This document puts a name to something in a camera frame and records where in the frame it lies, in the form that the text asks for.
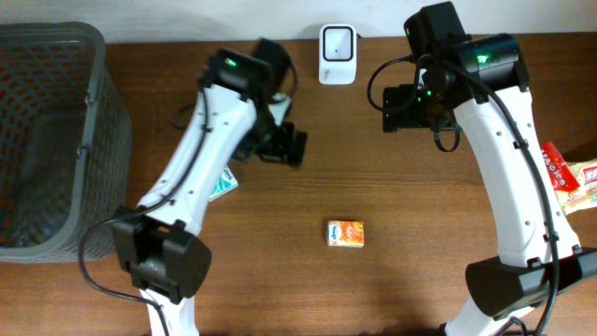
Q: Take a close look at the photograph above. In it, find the orange small carton box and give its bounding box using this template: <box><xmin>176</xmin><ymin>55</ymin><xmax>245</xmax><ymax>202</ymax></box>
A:
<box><xmin>326</xmin><ymin>220</ymin><xmax>365</xmax><ymax>248</ymax></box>

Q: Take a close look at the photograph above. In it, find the red Hacks candy bag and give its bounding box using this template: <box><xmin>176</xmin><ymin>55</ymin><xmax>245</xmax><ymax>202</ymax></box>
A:
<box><xmin>541</xmin><ymin>142</ymin><xmax>580</xmax><ymax>192</ymax></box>

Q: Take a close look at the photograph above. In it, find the yellow snack bag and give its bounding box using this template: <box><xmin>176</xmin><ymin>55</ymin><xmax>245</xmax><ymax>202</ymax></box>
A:
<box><xmin>556</xmin><ymin>159</ymin><xmax>596</xmax><ymax>215</ymax></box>

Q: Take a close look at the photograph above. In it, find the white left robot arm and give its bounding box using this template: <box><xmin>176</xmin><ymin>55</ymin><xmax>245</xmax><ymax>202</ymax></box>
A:
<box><xmin>111</xmin><ymin>38</ymin><xmax>308</xmax><ymax>335</ymax></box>

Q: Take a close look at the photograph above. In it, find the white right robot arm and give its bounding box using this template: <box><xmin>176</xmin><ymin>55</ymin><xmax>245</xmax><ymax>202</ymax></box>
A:
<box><xmin>381</xmin><ymin>2</ymin><xmax>596</xmax><ymax>335</ymax></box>

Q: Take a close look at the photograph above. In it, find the white barcode scanner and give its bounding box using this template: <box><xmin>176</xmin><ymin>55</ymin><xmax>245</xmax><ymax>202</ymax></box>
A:
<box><xmin>318</xmin><ymin>23</ymin><xmax>357</xmax><ymax>85</ymax></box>

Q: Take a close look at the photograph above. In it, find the teal tissue pack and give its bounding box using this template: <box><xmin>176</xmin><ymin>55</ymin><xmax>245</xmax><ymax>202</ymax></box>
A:
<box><xmin>209</xmin><ymin>166</ymin><xmax>239</xmax><ymax>202</ymax></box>

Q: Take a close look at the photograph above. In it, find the grey plastic basket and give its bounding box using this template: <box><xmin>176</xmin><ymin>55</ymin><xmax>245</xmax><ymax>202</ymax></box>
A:
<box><xmin>1</xmin><ymin>21</ymin><xmax>132</xmax><ymax>264</ymax></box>

